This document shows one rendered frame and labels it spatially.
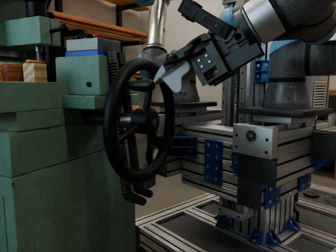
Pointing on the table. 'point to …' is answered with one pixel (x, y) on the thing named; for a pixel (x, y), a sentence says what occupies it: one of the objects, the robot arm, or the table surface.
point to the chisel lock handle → (60, 29)
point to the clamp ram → (59, 52)
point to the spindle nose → (36, 8)
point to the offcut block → (35, 72)
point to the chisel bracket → (32, 33)
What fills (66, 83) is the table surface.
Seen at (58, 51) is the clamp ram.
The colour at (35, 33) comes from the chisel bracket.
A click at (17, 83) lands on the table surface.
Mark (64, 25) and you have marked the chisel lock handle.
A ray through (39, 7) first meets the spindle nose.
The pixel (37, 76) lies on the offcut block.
